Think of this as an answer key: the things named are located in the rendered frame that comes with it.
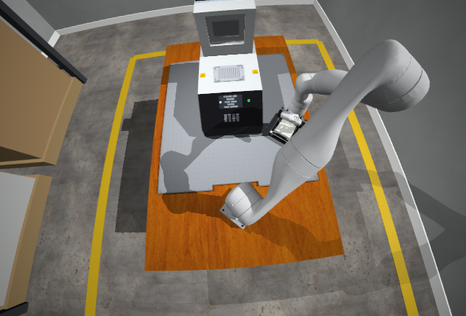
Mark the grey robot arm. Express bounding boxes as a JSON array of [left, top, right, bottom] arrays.
[[225, 39, 430, 226]]

